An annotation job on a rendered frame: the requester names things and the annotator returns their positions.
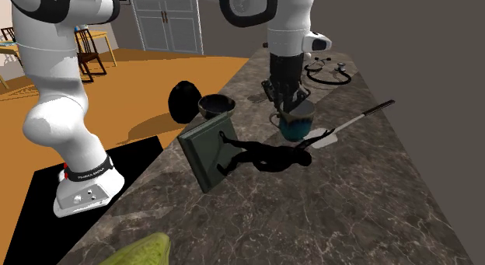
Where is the black robot stand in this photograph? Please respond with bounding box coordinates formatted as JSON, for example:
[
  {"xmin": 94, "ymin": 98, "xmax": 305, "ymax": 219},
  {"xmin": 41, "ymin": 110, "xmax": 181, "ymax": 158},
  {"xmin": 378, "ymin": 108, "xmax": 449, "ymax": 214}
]
[{"xmin": 2, "ymin": 135, "xmax": 165, "ymax": 265}]

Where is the dark wooden chair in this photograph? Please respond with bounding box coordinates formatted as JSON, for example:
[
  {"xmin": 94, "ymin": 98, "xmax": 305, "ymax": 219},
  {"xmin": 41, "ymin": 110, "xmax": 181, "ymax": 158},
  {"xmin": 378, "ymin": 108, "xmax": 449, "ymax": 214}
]
[
  {"xmin": 74, "ymin": 27, "xmax": 108, "ymax": 84},
  {"xmin": 0, "ymin": 26, "xmax": 18, "ymax": 44}
]

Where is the yellow wooden table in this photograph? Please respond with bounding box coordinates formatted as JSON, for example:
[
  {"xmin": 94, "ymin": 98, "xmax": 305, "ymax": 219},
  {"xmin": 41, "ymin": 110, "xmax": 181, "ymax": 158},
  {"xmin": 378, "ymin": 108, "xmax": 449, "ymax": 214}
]
[
  {"xmin": 0, "ymin": 41, "xmax": 21, "ymax": 90},
  {"xmin": 77, "ymin": 29, "xmax": 118, "ymax": 68}
]

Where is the white double-door cabinet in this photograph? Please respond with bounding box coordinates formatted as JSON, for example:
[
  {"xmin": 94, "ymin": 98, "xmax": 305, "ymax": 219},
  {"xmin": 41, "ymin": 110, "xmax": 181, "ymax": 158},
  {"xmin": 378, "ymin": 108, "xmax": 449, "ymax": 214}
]
[{"xmin": 130, "ymin": 0, "xmax": 204, "ymax": 56}]

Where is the white spatula with black handle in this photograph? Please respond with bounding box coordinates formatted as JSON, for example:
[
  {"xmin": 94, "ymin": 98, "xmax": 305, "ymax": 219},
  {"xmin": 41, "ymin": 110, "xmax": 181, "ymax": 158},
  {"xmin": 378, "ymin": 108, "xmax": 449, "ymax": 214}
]
[{"xmin": 302, "ymin": 99, "xmax": 396, "ymax": 150}]

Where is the black egg-shaped vase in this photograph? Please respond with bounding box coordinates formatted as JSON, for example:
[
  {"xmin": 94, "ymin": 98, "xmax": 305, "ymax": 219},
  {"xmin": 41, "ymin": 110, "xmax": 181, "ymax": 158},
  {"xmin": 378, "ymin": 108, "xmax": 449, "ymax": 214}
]
[{"xmin": 167, "ymin": 80, "xmax": 204, "ymax": 125}]

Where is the black bowl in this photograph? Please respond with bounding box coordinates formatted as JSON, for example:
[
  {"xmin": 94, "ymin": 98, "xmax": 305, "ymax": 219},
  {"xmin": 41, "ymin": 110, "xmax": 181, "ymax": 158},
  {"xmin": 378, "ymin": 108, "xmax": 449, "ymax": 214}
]
[{"xmin": 197, "ymin": 93, "xmax": 236, "ymax": 120}]

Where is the blue mug with cream rim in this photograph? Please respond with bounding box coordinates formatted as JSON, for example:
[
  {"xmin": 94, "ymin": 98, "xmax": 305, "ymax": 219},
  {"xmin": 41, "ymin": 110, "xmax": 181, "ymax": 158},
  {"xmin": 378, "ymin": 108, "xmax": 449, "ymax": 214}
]
[{"xmin": 269, "ymin": 99, "xmax": 316, "ymax": 143}]

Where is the yellow-green rounded object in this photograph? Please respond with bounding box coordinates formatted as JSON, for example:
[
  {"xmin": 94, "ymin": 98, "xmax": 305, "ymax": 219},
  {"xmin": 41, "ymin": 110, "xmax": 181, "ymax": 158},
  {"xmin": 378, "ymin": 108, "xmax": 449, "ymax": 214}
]
[{"xmin": 98, "ymin": 232, "xmax": 172, "ymax": 265}]

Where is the black stethoscope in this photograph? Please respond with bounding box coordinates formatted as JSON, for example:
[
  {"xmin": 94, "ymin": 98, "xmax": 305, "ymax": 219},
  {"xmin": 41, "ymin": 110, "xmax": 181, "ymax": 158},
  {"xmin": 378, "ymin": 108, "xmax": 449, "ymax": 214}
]
[{"xmin": 303, "ymin": 56, "xmax": 353, "ymax": 86}]

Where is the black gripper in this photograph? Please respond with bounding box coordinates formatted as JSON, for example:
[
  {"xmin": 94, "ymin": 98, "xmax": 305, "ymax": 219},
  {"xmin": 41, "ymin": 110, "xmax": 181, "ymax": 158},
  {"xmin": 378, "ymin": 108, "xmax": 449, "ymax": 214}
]
[{"xmin": 260, "ymin": 52, "xmax": 312, "ymax": 113}]

